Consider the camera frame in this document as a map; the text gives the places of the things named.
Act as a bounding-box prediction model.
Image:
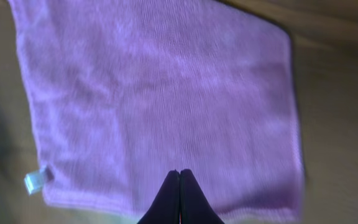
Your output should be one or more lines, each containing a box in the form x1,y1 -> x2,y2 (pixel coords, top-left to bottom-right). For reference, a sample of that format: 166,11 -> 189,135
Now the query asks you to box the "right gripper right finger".
180,169 -> 224,224

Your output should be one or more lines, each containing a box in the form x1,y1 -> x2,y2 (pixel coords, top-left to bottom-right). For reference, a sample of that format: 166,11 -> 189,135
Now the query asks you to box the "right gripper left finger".
138,170 -> 180,224

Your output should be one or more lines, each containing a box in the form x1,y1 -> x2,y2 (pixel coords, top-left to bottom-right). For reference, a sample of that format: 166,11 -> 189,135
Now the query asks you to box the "purple microfiber cloth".
10,0 -> 303,221

